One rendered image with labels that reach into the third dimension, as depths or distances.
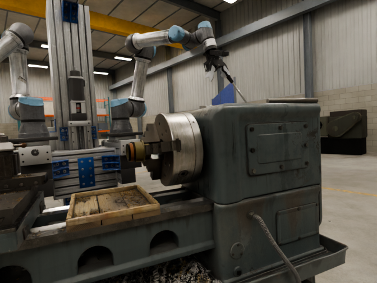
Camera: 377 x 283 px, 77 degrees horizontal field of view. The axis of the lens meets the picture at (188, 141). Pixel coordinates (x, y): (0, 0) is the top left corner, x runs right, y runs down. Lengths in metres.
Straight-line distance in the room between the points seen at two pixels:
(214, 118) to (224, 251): 0.52
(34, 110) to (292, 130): 1.32
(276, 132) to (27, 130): 1.27
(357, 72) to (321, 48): 1.73
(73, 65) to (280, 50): 11.17
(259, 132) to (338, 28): 10.67
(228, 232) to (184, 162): 0.33
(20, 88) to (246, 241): 1.46
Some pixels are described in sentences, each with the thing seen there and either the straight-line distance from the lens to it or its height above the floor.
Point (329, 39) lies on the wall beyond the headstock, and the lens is 11.57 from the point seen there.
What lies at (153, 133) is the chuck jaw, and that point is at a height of 1.15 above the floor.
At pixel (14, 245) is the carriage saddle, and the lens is 0.83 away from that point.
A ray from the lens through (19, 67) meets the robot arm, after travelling 1.74.
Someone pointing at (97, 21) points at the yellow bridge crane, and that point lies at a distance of 12.57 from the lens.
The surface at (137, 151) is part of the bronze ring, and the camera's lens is 0.97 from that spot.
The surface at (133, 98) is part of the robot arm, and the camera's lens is 1.71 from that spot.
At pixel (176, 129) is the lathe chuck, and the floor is 1.16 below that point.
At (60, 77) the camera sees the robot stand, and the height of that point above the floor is 1.54.
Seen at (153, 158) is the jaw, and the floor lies 1.05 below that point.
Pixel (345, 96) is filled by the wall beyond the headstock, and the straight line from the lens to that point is 10.97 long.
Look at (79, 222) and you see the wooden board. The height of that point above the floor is 0.89.
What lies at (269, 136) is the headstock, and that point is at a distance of 1.05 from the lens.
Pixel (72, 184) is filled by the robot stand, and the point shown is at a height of 0.88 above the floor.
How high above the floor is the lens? 1.16
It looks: 3 degrees down
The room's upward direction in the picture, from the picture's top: 3 degrees counter-clockwise
